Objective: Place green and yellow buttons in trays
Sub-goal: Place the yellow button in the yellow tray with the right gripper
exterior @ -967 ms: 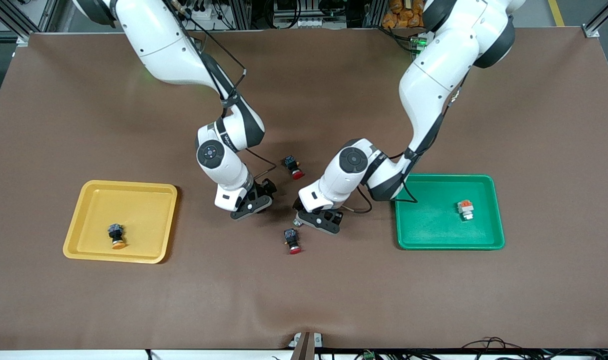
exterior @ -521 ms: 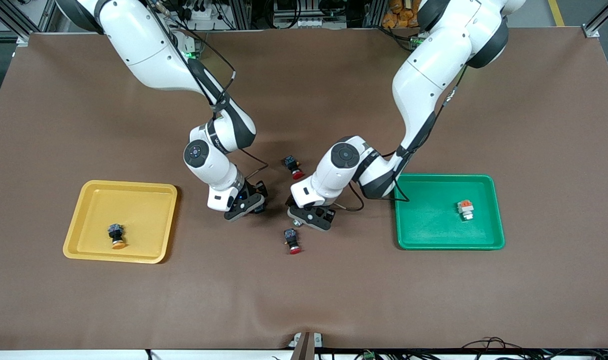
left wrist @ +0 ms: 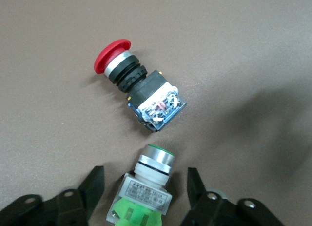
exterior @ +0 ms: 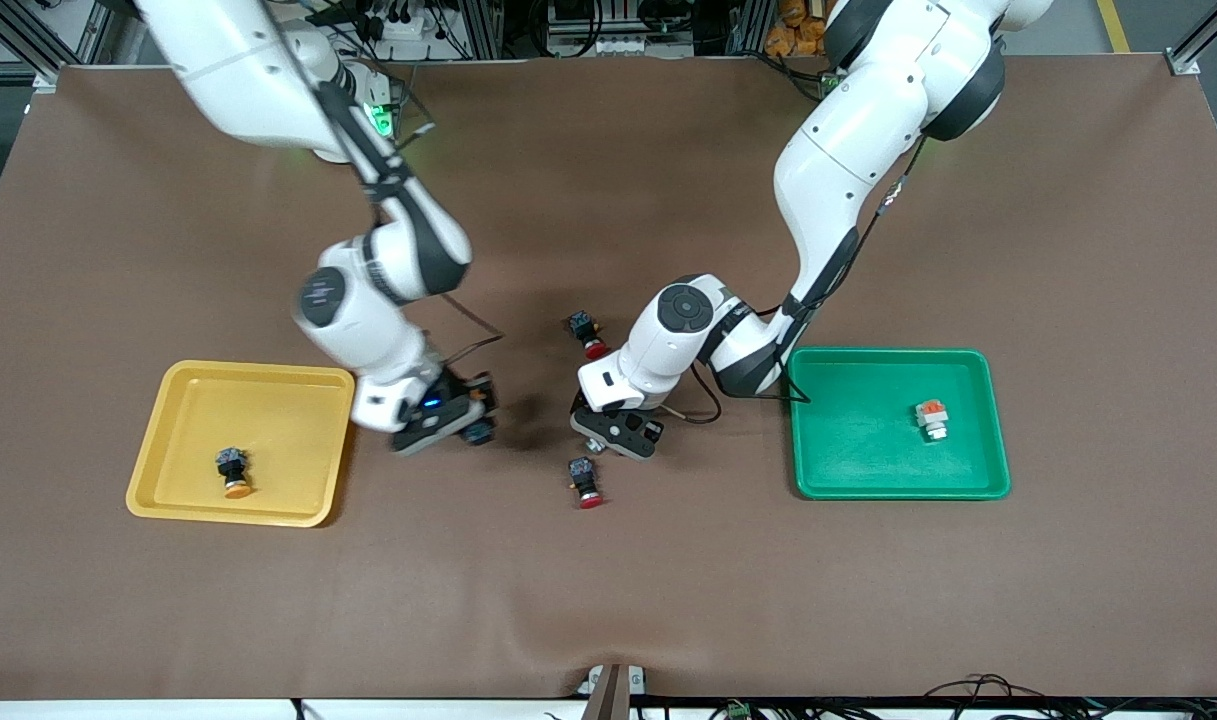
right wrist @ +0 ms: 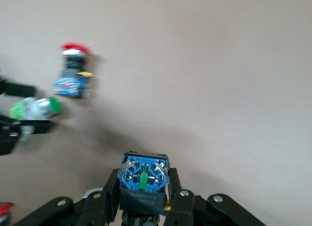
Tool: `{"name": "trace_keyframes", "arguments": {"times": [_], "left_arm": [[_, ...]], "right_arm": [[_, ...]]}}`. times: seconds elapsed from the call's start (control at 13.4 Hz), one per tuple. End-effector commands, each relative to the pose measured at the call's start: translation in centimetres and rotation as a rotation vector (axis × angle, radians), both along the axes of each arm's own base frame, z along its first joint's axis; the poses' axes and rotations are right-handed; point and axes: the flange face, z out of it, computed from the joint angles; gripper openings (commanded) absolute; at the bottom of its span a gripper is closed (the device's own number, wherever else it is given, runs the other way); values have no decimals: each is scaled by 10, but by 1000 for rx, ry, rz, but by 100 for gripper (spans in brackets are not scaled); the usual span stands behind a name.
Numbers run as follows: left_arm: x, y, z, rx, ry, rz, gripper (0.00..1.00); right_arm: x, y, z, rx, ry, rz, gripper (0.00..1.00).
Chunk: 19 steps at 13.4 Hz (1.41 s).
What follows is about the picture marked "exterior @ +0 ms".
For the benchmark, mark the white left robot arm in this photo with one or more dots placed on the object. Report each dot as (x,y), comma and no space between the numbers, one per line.
(868,130)

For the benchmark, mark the power strip with black plugs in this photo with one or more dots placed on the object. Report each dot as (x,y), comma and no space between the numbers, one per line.
(413,35)

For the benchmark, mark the small green terminal connector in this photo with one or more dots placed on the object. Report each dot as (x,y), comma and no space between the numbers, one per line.
(736,710)

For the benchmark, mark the white power strip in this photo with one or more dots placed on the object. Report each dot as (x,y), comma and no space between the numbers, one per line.
(623,45)

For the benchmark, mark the aluminium frame profile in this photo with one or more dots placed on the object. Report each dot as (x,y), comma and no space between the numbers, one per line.
(50,78)
(1183,62)

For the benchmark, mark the green plastic tray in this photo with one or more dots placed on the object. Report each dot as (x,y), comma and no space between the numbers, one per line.
(868,440)

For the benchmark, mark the aluminium frame post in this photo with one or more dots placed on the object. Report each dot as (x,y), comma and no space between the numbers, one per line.
(748,25)
(483,30)

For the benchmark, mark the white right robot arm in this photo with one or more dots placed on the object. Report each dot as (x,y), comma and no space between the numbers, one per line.
(248,70)

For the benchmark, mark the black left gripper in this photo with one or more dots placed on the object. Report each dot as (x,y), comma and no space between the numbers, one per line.
(653,434)

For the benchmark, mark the orange square push button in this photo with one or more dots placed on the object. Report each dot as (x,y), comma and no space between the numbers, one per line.
(931,418)

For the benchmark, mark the yellow plastic tray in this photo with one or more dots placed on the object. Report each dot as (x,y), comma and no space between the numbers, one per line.
(268,420)

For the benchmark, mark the red mushroom push button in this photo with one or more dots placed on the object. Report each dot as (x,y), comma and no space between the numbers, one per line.
(584,475)
(586,333)

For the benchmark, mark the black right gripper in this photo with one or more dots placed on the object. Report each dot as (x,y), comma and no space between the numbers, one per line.
(465,393)

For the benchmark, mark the pile of orange objects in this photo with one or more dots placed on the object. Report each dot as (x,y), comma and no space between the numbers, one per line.
(793,35)

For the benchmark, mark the yellow mushroom push button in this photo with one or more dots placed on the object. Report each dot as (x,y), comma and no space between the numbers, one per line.
(233,470)
(479,434)

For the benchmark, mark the brown table mat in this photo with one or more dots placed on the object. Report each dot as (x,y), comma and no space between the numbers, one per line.
(608,600)

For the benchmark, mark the front camera mount bracket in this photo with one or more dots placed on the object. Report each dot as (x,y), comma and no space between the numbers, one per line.
(608,695)

